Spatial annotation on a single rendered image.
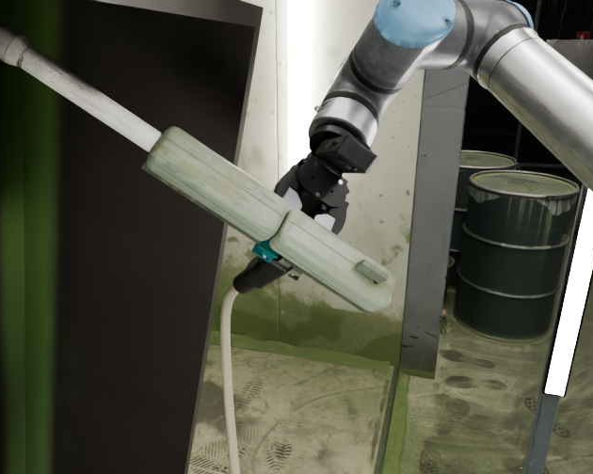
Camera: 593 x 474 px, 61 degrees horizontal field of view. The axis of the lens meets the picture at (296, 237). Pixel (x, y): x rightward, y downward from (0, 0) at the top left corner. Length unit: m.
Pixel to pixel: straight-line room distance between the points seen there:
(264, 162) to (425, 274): 0.94
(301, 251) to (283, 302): 2.14
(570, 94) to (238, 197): 0.39
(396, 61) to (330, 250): 0.27
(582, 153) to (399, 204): 1.75
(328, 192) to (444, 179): 1.70
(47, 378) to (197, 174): 0.68
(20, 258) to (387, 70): 0.68
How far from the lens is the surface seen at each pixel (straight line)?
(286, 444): 2.25
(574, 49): 7.21
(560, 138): 0.66
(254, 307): 2.75
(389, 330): 2.62
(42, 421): 1.18
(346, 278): 0.55
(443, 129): 2.27
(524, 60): 0.70
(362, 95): 0.72
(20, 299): 1.02
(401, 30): 0.66
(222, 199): 0.52
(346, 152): 0.57
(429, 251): 2.41
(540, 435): 1.87
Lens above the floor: 1.58
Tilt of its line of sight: 21 degrees down
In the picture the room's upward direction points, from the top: straight up
